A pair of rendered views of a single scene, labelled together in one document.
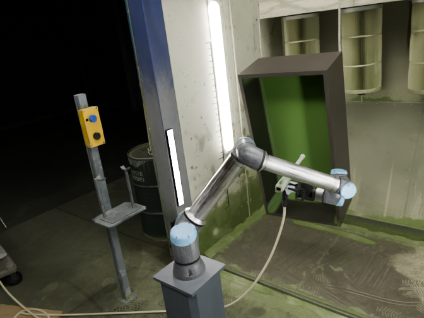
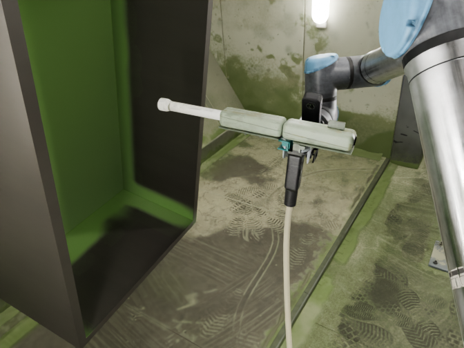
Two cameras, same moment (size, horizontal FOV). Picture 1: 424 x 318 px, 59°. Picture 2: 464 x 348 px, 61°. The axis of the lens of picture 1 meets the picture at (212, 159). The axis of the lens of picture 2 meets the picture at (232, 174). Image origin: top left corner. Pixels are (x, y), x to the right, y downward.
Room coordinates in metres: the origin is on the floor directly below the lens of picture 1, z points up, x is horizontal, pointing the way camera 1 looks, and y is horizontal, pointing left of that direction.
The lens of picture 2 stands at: (2.36, 0.34, 1.38)
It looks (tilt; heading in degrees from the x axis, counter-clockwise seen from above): 31 degrees down; 264
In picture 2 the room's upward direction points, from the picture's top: 5 degrees counter-clockwise
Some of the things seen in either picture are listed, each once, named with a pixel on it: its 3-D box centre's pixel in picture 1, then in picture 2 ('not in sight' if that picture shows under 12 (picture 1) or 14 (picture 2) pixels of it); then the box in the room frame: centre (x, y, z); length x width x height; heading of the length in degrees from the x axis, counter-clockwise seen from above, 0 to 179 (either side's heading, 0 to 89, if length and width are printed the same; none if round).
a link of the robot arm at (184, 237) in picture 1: (185, 241); not in sight; (1.86, 0.21, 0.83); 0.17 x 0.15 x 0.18; 178
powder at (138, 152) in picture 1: (155, 150); not in sight; (3.60, 0.55, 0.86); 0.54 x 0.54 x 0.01
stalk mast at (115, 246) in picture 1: (105, 206); not in sight; (2.50, 0.82, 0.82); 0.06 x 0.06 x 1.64; 49
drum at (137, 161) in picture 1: (162, 188); not in sight; (3.59, 0.55, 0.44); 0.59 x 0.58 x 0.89; 30
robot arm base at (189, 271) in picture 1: (188, 262); not in sight; (1.85, 0.21, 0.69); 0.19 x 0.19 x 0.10
